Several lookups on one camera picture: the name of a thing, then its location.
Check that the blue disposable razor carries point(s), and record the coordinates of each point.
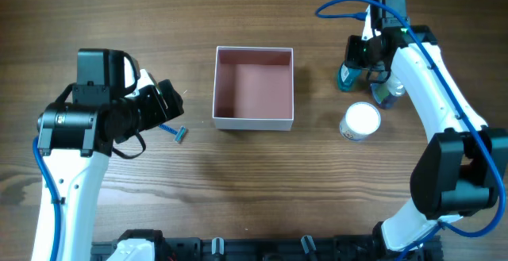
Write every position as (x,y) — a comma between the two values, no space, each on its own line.
(178,134)

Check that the pink cardboard box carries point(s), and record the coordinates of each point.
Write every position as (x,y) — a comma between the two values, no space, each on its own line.
(253,88)

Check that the teal mouthwash bottle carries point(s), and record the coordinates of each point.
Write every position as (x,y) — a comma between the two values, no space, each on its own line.
(346,77)

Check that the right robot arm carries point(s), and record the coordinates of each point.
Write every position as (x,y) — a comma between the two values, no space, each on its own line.
(460,171)

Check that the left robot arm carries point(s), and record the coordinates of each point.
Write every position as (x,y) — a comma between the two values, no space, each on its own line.
(112,100)

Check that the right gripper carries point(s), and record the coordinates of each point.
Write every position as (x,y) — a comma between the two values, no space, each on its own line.
(355,53)

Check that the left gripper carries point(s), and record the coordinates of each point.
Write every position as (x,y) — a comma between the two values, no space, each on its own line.
(167,103)

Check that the clear foam pump bottle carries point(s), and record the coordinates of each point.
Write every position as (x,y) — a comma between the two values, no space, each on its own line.
(386,94)

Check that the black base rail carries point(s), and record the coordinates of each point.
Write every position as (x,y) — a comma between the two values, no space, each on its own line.
(343,247)

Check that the cotton swab round container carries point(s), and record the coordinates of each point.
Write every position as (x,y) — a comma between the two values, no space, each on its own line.
(360,121)

